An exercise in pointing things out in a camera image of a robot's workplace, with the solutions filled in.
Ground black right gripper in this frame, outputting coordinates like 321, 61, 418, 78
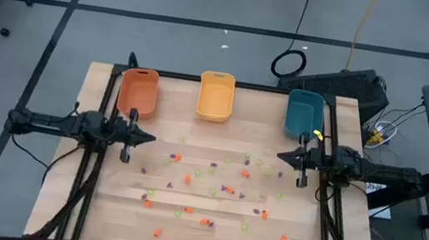
272, 129, 325, 191

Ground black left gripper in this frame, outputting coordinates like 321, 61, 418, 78
108, 106, 161, 168

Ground teal plastic bin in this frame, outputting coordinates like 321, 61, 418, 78
282, 87, 328, 144

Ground orange plastic bin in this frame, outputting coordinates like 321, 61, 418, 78
114, 65, 162, 123

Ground yellow plastic bin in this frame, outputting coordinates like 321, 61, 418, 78
194, 69, 238, 125

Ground white power strip yellow plugs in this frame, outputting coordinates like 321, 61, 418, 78
362, 117, 400, 153

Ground black keyboard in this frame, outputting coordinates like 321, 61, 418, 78
273, 56, 394, 128

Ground white paper sheet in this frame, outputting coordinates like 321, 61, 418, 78
360, 181, 398, 222

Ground black coiled cable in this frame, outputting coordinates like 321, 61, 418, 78
268, 0, 317, 82

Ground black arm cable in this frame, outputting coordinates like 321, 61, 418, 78
3, 132, 86, 193

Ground yellow cable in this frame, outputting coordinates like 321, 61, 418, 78
343, 0, 380, 75

